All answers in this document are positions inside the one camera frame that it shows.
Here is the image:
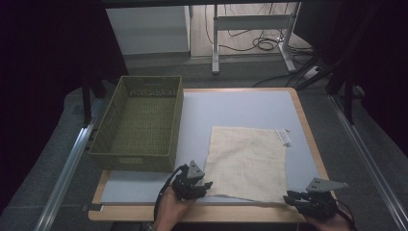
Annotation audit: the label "olive green plastic basket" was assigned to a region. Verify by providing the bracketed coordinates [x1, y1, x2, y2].
[88, 75, 185, 173]

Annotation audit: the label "black stand leg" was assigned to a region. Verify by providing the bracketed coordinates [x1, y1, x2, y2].
[81, 72, 108, 127]
[326, 62, 358, 126]

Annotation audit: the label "black tape strip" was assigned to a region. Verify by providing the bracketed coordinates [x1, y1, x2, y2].
[81, 202, 105, 213]

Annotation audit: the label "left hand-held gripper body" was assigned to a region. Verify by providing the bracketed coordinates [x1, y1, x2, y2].
[171, 160, 206, 202]

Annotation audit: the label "white cabinet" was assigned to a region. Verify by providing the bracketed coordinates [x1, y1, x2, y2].
[105, 5, 191, 56]

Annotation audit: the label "aluminium floor rail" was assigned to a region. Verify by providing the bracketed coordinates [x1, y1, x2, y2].
[329, 94, 408, 231]
[33, 123, 98, 231]

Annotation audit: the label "grey metal desk frame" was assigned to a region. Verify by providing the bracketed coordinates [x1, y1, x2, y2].
[211, 2, 302, 75]

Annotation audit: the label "person's left hand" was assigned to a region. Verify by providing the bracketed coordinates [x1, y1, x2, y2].
[155, 187, 197, 231]

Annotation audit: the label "black floor cables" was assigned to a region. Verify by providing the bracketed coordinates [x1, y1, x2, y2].
[204, 3, 317, 55]

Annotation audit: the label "left hand-held gripper black cable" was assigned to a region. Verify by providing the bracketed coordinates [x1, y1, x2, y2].
[153, 165, 190, 223]

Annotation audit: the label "light grey table mat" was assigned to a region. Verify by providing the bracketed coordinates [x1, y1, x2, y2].
[100, 90, 328, 206]

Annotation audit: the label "cream printed cloth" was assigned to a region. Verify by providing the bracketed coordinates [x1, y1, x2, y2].
[202, 125, 292, 205]

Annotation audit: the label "person's right hand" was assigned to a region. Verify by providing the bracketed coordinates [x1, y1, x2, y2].
[304, 211, 354, 231]

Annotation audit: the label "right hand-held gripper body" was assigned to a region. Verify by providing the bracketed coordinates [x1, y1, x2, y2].
[295, 177, 349, 221]

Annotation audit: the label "white power strip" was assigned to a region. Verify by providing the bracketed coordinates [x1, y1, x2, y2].
[302, 64, 322, 81]

